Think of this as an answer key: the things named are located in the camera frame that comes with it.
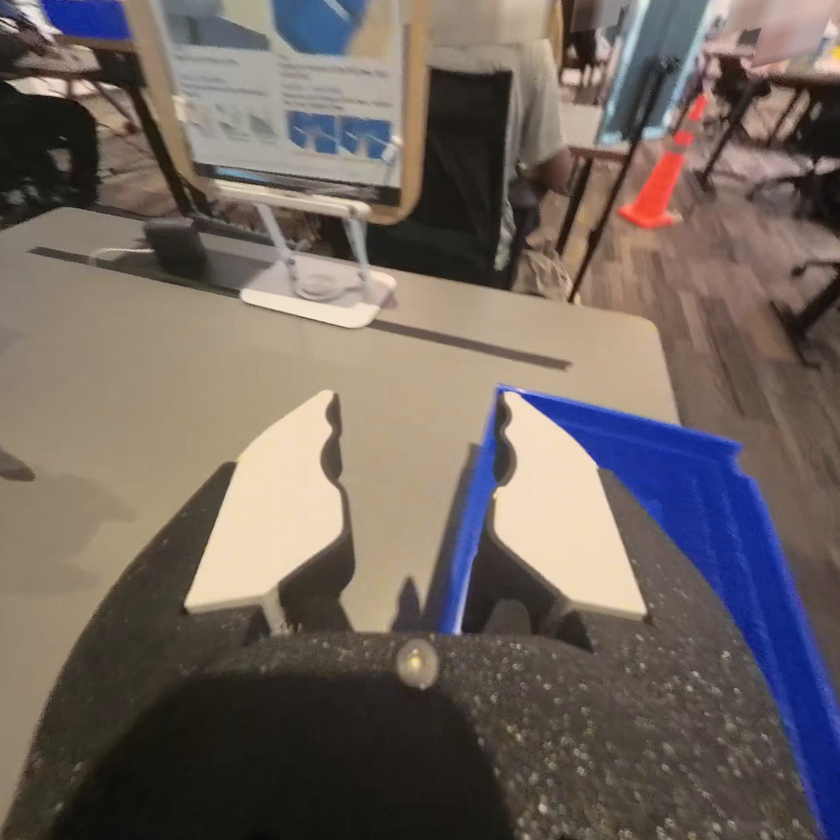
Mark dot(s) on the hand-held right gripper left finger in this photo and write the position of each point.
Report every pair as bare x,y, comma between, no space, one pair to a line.
275,512

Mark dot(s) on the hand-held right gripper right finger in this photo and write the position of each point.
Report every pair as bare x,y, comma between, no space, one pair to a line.
564,525

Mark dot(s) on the blue plastic bin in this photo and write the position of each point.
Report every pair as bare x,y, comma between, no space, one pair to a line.
689,499
85,16

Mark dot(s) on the beige bag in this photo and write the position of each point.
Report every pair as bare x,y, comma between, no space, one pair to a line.
548,275

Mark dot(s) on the black charger cube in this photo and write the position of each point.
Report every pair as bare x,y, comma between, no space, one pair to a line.
174,243

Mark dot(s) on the black stand pole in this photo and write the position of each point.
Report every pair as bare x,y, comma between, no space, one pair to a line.
617,184

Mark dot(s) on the orange traffic cone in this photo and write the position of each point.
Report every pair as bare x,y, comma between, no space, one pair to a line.
659,184

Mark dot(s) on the black mesh chair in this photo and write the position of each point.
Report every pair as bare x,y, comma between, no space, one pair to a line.
459,164

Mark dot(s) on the beige framed screen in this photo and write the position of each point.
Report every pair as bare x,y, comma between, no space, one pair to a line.
275,85

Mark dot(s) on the light blue partition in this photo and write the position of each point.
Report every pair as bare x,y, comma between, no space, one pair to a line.
649,65

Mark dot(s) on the dark wooden desk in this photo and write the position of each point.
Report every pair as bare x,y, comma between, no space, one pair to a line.
98,59
787,82

